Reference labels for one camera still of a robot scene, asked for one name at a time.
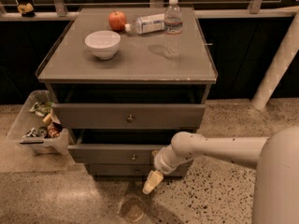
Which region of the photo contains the red apple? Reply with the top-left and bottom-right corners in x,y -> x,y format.
108,10 -> 127,31

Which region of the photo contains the white ceramic bowl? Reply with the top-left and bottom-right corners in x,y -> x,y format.
85,31 -> 121,60

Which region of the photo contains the grey drawer cabinet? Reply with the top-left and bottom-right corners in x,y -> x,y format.
36,7 -> 217,177

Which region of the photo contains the red snack wrapper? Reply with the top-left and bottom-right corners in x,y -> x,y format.
48,122 -> 63,138

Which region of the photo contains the white diagonal pole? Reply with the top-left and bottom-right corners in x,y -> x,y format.
251,11 -> 299,110

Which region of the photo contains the small yellow black object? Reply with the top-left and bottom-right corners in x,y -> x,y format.
17,2 -> 36,17

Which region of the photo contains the grey drawer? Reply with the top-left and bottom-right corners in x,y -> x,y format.
52,104 -> 205,129
68,129 -> 178,165

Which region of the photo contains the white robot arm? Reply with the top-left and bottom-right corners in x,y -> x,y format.
143,126 -> 299,224

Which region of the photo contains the lying bottle with label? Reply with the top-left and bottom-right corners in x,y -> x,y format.
124,14 -> 164,35

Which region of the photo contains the grey top drawer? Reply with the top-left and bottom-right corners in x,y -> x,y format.
52,104 -> 205,129

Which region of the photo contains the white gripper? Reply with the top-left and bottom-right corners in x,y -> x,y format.
142,146 -> 178,194

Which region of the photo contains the clear plastic trash bin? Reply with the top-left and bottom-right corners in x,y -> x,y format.
6,90 -> 69,155

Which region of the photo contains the upright clear water bottle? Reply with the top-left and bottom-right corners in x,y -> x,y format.
164,0 -> 183,59

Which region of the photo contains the green crumpled wrapper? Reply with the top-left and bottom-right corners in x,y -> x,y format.
29,102 -> 53,117

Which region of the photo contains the metal window railing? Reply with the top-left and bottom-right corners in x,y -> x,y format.
0,0 -> 299,22

